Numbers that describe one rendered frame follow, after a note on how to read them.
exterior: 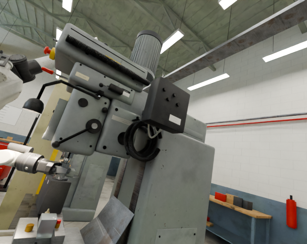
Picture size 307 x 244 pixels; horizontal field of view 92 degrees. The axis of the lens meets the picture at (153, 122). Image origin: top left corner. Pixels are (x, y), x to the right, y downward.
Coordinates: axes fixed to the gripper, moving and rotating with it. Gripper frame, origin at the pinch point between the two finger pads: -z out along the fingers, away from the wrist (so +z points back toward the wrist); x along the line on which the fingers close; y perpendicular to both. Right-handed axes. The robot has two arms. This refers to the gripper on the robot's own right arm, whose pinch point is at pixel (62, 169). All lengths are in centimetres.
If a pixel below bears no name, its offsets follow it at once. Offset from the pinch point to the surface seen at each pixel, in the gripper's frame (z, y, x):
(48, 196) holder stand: 8.2, 19.8, 22.8
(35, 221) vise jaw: -1.0, 18.2, -11.9
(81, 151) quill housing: -7.0, -10.6, -7.6
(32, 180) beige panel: 74, 46, 155
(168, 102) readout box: -39, -41, -24
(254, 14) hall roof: -289, -500, 203
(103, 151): -16.7, -13.3, -6.0
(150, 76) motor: -30, -67, 3
